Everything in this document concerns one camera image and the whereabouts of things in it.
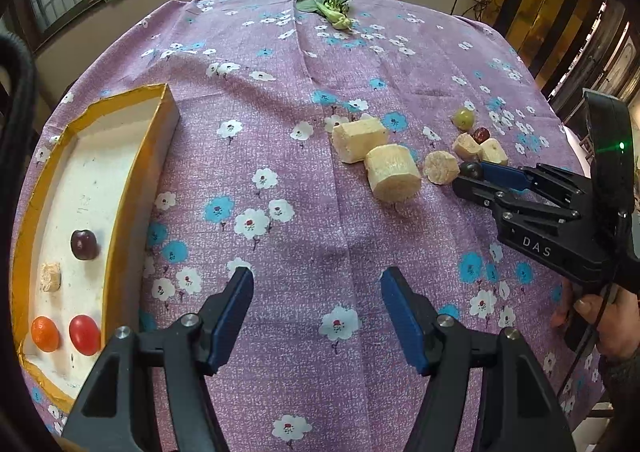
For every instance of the person's right forearm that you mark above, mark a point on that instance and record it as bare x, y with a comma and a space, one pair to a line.
625, 382

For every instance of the red cherry tomato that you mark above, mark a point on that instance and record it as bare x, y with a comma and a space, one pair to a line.
84, 334

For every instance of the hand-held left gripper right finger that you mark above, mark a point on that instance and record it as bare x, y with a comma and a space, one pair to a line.
402, 322

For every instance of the dark purple grape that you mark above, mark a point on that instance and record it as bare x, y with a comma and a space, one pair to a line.
471, 170

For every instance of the small sugarcane piece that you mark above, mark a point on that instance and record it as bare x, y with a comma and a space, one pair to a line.
50, 276

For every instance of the person's right hand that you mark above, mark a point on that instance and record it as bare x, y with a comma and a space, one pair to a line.
620, 327

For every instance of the dark red plum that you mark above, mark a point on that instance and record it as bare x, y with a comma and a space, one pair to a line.
83, 244

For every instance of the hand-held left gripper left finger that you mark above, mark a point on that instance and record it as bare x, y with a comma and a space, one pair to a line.
230, 317

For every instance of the red dried date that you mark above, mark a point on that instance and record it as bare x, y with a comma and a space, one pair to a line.
481, 134

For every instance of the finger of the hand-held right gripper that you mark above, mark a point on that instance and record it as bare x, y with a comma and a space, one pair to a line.
475, 191
500, 175

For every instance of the large sugarcane piece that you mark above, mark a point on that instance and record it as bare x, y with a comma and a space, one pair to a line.
359, 140
392, 172

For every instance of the purple floral tablecloth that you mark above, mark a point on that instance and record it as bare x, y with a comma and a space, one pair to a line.
300, 232

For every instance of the green jujube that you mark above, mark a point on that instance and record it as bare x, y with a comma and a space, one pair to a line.
464, 117

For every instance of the yellow cardboard box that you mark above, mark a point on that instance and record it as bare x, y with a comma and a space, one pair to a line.
90, 171

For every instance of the bok choy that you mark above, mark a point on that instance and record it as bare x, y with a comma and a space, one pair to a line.
320, 1

